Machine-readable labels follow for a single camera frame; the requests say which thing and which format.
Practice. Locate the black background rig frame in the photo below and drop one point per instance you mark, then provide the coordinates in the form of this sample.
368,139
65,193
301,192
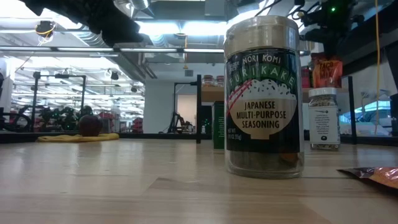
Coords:
186,83
35,99

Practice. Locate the orange taco seasoning packet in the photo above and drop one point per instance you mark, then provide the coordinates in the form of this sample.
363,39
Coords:
328,73

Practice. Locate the dark red apple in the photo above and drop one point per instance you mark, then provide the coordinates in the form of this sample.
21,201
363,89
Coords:
90,126

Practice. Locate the dark green spice tin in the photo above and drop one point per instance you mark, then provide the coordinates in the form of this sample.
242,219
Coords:
218,127

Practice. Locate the seated person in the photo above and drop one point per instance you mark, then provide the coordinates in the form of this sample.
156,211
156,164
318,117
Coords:
87,109

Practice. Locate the background robot station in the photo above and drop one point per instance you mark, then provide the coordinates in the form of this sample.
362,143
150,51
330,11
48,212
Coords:
59,119

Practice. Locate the long LED light bar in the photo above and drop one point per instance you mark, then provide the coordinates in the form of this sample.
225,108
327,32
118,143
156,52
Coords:
87,49

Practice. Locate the black aluminium table frame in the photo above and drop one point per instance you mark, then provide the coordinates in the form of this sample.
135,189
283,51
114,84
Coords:
18,137

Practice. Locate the white-lidded glass spice jar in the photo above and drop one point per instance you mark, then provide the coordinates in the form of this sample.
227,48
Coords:
324,124

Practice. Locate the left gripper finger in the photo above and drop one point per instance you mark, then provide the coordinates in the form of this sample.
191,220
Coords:
102,18

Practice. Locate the dark orange printed spice packet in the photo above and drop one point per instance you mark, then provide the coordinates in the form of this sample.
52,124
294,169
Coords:
379,176

